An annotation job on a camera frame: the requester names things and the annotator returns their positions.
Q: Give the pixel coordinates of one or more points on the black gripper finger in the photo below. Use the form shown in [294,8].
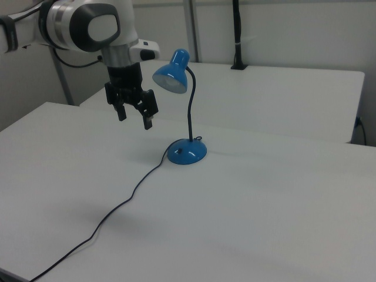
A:
[121,113]
[148,108]

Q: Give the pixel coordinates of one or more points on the grey slanted frame post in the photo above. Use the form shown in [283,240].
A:
[66,88]

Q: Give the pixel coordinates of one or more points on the grey upright partition post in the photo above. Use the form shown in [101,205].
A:
[192,29]

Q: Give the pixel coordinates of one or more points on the blue gooseneck desk lamp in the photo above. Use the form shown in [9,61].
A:
[188,154]

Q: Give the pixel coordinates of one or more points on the white adjacent table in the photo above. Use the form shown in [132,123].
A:
[264,97]

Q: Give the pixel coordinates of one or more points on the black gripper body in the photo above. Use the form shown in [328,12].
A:
[124,79]

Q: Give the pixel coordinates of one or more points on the black pole with table clamp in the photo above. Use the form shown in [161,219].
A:
[237,29]

